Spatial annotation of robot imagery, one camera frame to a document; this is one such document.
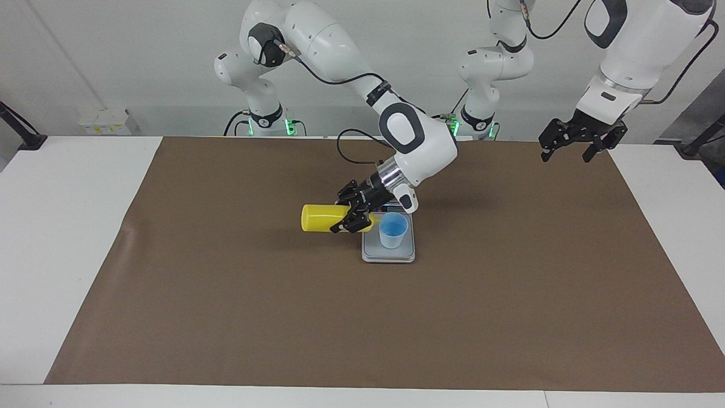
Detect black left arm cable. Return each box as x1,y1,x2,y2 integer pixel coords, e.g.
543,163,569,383
518,0,717,105

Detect silver digital kitchen scale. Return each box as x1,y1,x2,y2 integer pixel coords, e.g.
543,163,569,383
361,204,416,264

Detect yellow squeeze bottle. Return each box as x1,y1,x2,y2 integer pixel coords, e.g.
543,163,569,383
301,204,381,233

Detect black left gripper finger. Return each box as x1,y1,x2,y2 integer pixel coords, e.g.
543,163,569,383
582,126,628,164
539,118,570,163

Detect black camera stand clamp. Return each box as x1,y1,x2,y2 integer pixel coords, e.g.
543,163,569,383
0,101,48,151
674,113,725,158

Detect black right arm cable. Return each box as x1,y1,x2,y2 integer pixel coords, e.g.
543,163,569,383
275,37,397,166

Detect light blue plastic cup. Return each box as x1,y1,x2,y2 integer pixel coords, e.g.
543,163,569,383
379,213,409,249

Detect brown paper table mat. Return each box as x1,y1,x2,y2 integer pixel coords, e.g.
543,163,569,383
44,136,725,393

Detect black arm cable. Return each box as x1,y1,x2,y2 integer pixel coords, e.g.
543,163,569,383
275,37,397,166
518,0,717,105

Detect black base cable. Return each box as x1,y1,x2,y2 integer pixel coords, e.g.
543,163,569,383
224,110,250,137

